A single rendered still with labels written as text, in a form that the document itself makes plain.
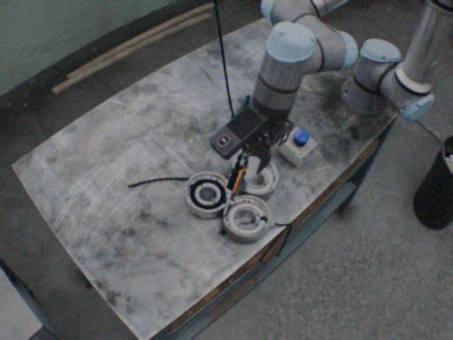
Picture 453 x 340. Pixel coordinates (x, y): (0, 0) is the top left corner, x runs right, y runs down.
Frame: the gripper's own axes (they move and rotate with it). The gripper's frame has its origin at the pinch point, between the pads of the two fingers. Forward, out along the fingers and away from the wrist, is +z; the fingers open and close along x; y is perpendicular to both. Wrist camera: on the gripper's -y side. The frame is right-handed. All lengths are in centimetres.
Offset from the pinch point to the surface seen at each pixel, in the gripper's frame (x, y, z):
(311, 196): -10.6, 18.0, 10.7
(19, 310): 15, -56, 33
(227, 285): -9.1, -1.5, 38.7
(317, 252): -14, 62, 85
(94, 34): 162, 57, 73
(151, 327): -11.1, -31.7, 17.4
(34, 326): 9, -54, 33
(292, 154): -0.1, 20.7, 7.3
